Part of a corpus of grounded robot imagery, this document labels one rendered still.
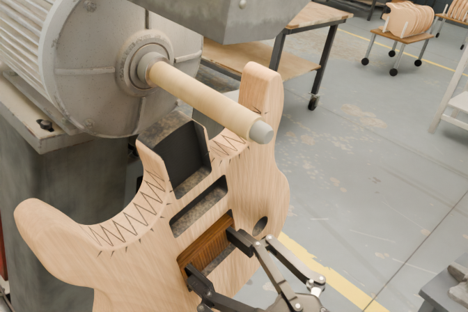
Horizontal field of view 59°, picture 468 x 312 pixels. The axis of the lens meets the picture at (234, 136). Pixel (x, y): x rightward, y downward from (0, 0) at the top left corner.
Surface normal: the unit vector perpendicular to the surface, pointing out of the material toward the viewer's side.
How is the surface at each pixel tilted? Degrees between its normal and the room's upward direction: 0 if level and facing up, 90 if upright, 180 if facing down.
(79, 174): 90
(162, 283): 90
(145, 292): 90
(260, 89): 93
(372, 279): 0
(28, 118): 0
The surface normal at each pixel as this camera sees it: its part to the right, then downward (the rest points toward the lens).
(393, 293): 0.18, -0.86
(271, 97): 0.71, 0.44
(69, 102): 0.29, 0.67
